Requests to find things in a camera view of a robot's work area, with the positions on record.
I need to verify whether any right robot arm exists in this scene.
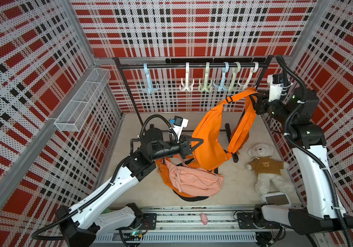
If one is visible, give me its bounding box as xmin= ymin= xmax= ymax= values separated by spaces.
xmin=250 ymin=55 xmax=353 ymax=247

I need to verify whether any light blue hook far left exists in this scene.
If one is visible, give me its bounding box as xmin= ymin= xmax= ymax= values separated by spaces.
xmin=140 ymin=63 xmax=159 ymax=94

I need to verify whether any black wall hook strip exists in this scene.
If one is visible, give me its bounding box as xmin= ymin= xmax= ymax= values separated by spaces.
xmin=166 ymin=57 xmax=267 ymax=64

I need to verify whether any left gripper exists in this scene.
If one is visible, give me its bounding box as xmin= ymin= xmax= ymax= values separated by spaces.
xmin=150 ymin=135 xmax=203 ymax=161

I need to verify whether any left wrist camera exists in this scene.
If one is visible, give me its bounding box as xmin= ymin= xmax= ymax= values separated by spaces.
xmin=170 ymin=116 xmax=188 ymax=140

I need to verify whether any black garment rack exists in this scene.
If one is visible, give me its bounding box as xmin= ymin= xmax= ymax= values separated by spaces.
xmin=112 ymin=56 xmax=274 ymax=163

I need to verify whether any white teddy bear brown shirt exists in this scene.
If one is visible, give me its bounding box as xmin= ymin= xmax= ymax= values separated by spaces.
xmin=246 ymin=143 xmax=295 ymax=195

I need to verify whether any green hook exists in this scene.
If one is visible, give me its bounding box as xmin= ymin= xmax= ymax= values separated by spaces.
xmin=199 ymin=62 xmax=212 ymax=93
xmin=227 ymin=62 xmax=241 ymax=92

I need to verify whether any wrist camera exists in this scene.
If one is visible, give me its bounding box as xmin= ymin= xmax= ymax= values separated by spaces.
xmin=267 ymin=74 xmax=293 ymax=102
xmin=170 ymin=116 xmax=188 ymax=140

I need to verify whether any white hook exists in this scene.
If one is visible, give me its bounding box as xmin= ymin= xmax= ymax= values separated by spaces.
xmin=179 ymin=62 xmax=194 ymax=92
xmin=238 ymin=62 xmax=259 ymax=91

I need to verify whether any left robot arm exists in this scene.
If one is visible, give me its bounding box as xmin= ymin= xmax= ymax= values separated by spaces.
xmin=31 ymin=114 xmax=204 ymax=247

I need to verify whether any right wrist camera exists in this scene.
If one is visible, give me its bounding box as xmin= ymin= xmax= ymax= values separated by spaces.
xmin=267 ymin=74 xmax=293 ymax=102

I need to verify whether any small pink object on rail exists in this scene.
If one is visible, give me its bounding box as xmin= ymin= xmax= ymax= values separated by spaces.
xmin=200 ymin=213 xmax=208 ymax=225

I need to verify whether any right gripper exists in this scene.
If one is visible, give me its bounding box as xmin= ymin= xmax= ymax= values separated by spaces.
xmin=248 ymin=91 xmax=293 ymax=128

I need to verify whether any green round object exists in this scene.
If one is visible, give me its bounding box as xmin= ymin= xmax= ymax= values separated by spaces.
xmin=101 ymin=209 xmax=111 ymax=215

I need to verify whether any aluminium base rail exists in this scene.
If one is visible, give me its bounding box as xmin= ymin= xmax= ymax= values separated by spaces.
xmin=93 ymin=205 xmax=319 ymax=245

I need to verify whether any white wire mesh basket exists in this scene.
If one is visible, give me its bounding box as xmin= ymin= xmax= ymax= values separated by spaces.
xmin=55 ymin=68 xmax=110 ymax=132

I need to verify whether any pink bag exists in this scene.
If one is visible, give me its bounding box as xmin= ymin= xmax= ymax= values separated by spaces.
xmin=156 ymin=158 xmax=224 ymax=198

